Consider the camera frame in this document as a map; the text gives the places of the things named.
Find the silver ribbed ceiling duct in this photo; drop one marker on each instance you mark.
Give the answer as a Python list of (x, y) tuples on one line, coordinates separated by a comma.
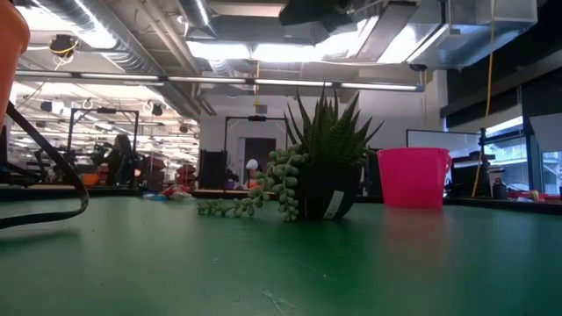
[(127, 61)]

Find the long ceiling light bar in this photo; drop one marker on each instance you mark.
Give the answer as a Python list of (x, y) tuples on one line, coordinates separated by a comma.
[(206, 79)]

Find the potted succulent plant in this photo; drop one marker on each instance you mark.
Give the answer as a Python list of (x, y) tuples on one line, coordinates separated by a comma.
[(325, 193)]

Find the black ceiling camera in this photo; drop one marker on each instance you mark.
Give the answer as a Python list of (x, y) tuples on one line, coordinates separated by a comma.
[(62, 44)]

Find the black equipment stand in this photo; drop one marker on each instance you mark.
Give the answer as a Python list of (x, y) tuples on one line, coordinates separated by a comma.
[(484, 175)]

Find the black camera rig frame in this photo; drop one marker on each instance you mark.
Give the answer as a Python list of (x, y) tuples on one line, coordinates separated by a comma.
[(257, 118), (105, 110)]

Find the clear Sour Patch candy pack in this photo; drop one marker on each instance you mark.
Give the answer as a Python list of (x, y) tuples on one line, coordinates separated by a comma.
[(154, 197)]

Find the black bottle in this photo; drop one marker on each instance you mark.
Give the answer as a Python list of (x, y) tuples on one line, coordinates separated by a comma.
[(499, 191)]

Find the red Skittles candy bag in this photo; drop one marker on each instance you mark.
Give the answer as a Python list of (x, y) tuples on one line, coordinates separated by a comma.
[(177, 191)]

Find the black equipment cabinet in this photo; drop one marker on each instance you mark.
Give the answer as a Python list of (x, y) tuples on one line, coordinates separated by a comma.
[(213, 169)]

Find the pink plastic bucket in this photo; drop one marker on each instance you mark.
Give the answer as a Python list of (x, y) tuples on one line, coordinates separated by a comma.
[(412, 180)]

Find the green table mat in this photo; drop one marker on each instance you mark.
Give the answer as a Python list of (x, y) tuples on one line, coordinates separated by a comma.
[(395, 263)]

